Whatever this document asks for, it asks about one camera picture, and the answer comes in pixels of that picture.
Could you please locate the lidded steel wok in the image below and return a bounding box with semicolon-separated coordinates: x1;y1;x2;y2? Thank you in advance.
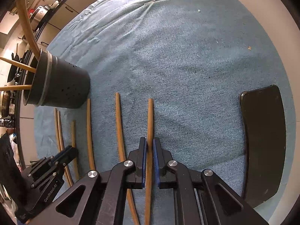
0;90;11;118

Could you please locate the metal paper clip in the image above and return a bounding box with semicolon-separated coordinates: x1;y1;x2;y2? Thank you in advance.
144;0;158;6

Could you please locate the wooden chopstick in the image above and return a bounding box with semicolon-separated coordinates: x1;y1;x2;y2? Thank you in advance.
54;108;71;187
86;99;96;170
144;99;154;225
15;0;40;60
57;110;73;187
0;57;36;73
115;92;140;224
71;120;80;180

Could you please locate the black utensil holder cup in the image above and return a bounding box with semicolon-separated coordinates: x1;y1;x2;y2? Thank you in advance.
23;50;91;109

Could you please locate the black smartphone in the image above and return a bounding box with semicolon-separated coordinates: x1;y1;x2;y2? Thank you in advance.
239;85;286;208

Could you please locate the blue-green table cloth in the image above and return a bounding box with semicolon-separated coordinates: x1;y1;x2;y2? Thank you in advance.
47;0;296;220

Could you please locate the silver rice cooker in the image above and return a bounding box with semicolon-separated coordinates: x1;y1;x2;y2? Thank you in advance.
29;5;50;22

